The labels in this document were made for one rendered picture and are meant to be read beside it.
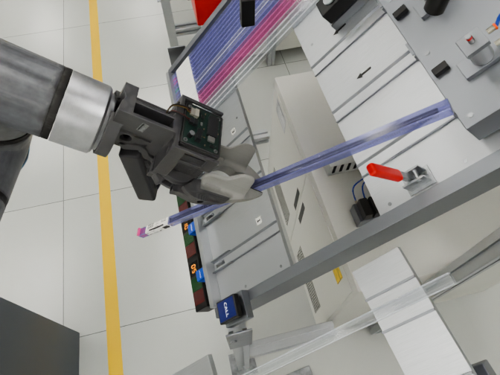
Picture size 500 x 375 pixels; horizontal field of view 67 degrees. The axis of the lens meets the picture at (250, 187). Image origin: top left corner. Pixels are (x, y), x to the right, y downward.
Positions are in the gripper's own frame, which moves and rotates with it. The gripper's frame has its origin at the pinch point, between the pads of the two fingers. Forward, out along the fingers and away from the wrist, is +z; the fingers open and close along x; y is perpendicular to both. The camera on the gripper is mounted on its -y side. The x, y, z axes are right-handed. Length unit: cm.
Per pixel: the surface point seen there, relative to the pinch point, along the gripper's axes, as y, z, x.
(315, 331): -50, 57, -5
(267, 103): -83, 63, 111
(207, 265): -30.6, 10.3, -0.7
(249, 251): -20.0, 13.4, 0.1
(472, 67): 25.7, 12.2, 7.8
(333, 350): -69, 84, -6
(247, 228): -19.9, 12.6, 4.5
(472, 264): 1, 53, 1
